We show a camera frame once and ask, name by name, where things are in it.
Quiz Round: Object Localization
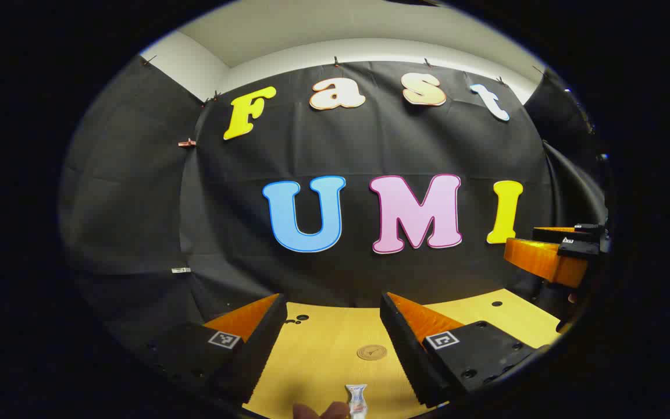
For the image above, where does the wooden desktop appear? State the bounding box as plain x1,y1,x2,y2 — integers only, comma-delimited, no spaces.
242,288,562,419

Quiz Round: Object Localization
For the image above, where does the white toothpaste tube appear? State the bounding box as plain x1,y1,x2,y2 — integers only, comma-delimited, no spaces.
345,384,369,418

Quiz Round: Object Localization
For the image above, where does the black backdrop cloth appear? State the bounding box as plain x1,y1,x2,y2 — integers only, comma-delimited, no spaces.
59,55,609,361

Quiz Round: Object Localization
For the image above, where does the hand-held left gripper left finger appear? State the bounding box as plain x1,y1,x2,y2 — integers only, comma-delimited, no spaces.
137,293,288,405

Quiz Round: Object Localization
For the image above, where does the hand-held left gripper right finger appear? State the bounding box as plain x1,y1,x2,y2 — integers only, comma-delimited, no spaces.
380,292,545,408

